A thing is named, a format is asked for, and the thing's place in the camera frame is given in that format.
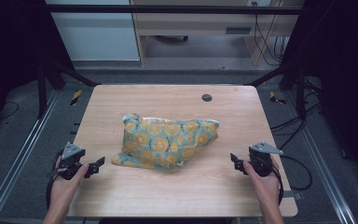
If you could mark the black horizontal frame bar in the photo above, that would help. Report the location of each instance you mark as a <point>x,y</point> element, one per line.
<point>167,9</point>

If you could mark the dark curtain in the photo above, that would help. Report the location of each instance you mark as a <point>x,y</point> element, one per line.
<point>341,77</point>
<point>9,49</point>

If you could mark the person's right hand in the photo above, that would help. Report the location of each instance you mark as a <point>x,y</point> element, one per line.
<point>262,186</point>

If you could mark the yellow and black tape strip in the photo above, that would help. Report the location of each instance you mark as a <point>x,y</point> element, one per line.
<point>273,97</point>
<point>75,97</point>

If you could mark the aluminium floor rail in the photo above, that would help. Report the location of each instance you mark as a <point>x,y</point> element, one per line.
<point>18,155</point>
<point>326,168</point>

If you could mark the person's left hand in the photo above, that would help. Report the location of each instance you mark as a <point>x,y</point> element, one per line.
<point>64,189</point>

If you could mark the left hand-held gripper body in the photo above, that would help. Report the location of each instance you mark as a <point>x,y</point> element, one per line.
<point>70,161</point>

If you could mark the black metal stand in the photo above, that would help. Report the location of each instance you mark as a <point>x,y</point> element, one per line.
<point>42,93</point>
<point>300,93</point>

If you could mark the light wooden desk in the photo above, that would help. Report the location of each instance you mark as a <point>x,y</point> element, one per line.
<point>195,23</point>

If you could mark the teal cloth with orange print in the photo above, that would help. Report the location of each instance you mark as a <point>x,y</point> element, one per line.
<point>164,143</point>

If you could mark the white cabinet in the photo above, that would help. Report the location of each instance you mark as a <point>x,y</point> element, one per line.
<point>96,37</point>

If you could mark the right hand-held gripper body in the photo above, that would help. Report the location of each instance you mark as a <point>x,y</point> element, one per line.
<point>262,161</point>

